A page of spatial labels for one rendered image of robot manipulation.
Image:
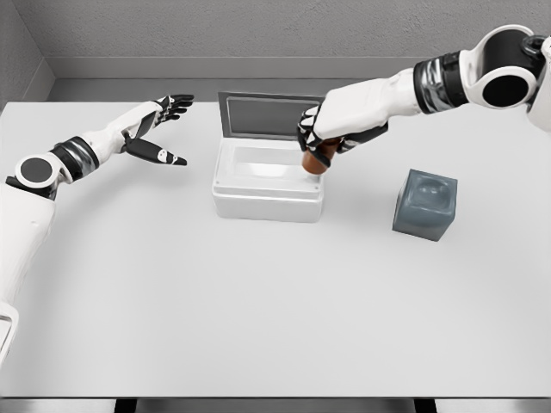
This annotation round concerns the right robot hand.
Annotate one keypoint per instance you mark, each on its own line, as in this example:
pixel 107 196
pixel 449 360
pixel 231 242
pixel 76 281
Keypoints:
pixel 344 112

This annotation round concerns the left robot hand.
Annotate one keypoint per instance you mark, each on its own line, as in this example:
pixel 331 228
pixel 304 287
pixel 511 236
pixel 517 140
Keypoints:
pixel 144 146

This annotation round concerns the brown cylindrical bottle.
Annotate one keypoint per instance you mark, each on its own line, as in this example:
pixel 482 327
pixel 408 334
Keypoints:
pixel 316 158

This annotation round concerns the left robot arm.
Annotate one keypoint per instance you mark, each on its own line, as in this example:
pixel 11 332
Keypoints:
pixel 39 202

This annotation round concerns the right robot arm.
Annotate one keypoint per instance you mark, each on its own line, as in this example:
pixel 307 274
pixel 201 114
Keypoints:
pixel 465 73

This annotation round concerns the white box with open lid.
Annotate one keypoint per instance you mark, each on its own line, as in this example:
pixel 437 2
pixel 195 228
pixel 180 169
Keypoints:
pixel 267 172

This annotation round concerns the grey cube block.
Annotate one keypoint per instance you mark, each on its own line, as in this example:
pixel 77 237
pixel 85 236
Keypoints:
pixel 426 202

